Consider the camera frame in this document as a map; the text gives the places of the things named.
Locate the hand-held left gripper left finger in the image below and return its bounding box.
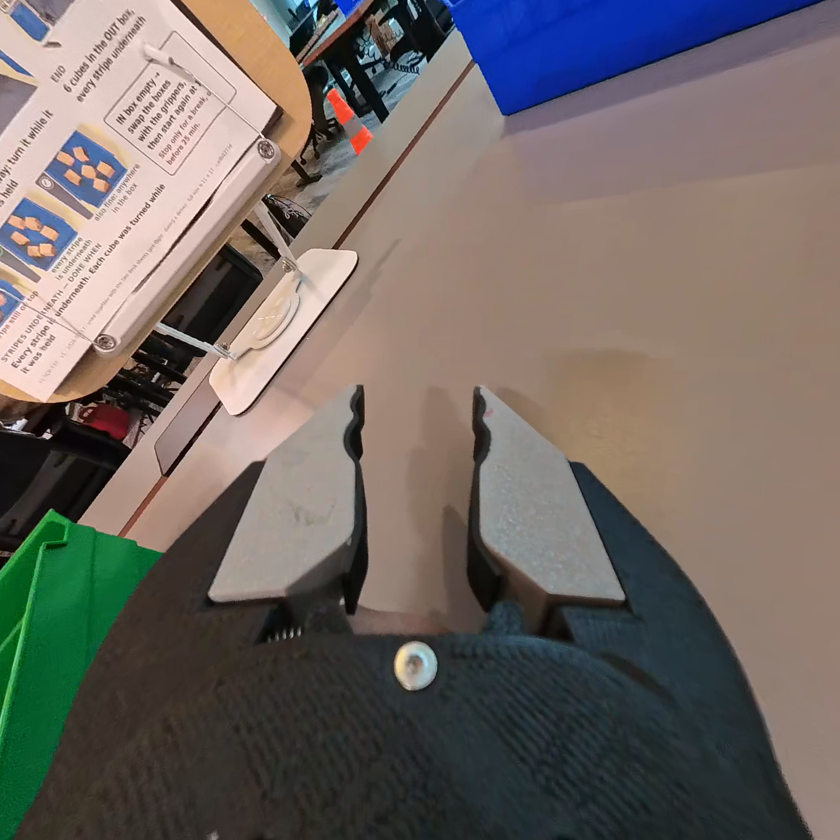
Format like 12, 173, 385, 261
208, 385, 368, 616

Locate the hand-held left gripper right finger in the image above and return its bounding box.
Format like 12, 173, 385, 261
467, 386, 626, 614

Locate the green plastic bin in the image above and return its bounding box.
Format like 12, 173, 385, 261
0, 511, 164, 840

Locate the blue plastic bin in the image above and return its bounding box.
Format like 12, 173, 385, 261
446, 0, 829, 118

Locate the printed instruction sheet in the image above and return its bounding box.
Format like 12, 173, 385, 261
0, 0, 280, 403

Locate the orange striped traffic cone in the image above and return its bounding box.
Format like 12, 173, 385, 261
326, 88, 374, 156

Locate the instruction sheet on stand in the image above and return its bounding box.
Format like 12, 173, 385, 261
0, 0, 359, 416

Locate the brown background desk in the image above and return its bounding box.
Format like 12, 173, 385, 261
298, 0, 398, 123

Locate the black desk cable hatch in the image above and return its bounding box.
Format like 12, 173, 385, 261
154, 381, 222, 476

